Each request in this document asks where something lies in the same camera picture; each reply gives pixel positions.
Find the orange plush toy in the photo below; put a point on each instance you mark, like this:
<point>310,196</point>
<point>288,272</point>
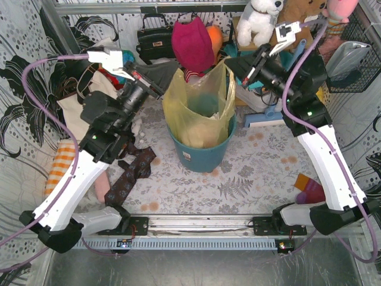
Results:
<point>216,37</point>

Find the teal trash bin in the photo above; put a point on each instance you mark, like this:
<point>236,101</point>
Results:
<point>203,160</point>

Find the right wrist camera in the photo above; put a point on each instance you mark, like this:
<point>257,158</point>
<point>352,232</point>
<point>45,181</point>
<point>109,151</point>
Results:
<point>285,35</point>

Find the yellow trash bag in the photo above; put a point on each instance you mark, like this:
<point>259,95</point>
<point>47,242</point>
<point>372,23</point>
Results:
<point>198,115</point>

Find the silver foil pouch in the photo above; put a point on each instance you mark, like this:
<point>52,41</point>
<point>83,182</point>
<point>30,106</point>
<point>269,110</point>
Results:
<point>347,57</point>

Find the white storage box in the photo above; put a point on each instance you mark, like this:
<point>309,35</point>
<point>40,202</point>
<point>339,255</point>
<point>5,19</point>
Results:
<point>258,102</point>

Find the red cloth in basket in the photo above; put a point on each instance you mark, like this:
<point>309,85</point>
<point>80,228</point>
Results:
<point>117,81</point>

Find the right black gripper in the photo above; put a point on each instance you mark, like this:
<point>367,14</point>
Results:
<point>253,67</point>

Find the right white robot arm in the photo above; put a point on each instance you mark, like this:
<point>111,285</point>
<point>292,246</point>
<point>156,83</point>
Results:
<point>308,119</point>

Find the magenta knit hat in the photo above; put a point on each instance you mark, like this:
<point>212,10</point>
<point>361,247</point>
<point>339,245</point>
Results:
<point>192,45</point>

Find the dark patterned necktie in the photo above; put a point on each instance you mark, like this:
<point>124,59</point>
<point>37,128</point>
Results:
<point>136,164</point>

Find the purple orange sock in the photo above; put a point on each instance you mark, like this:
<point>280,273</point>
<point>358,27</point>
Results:
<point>310,191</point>

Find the cream tote bag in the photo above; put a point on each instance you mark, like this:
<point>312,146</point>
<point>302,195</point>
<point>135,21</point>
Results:
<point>72,108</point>

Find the pink plush toy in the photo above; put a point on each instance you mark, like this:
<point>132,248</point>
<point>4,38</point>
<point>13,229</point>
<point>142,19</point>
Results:
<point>337,12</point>

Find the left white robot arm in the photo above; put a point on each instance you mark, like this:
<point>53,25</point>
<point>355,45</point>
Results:
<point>55,221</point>

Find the orange checked towel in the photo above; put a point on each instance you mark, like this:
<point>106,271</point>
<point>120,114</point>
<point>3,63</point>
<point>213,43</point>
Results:
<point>62,161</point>

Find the pink white plush doll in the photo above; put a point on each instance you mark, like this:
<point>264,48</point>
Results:
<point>192,77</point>

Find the black wire basket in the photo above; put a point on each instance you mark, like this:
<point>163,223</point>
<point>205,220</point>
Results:
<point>359,79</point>

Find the black leather handbag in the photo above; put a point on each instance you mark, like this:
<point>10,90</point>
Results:
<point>155,43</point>

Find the metal base rail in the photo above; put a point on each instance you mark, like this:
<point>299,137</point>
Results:
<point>196,232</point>

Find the brown teddy bear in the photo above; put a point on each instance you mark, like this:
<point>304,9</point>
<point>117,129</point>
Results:
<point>300,10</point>

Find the white plush dog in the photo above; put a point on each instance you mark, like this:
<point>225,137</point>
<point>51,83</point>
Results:
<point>257,22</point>

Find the pink cloth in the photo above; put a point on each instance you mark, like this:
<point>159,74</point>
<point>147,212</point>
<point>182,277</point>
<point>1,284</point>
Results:
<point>102,186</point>

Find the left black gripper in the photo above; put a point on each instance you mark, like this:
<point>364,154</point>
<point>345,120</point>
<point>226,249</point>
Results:
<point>147,84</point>

